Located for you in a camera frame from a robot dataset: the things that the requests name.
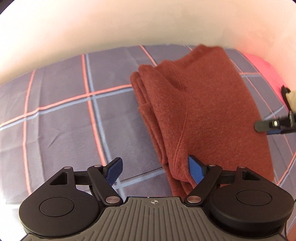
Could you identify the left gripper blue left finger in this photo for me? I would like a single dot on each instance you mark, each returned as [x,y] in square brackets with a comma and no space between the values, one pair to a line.
[102,179]

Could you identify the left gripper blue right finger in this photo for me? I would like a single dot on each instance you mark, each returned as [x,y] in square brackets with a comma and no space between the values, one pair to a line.
[206,178]

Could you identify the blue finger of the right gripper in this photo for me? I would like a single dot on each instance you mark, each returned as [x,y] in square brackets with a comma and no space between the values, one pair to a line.
[275,126]

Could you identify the dark red knit sweater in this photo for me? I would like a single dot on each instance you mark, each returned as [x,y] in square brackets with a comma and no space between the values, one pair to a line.
[199,105]

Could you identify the pink pillow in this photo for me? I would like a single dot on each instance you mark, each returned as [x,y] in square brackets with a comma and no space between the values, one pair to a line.
[265,70]

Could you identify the blue plaid bed sheet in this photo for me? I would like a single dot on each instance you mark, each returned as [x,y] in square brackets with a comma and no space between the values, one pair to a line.
[83,111]

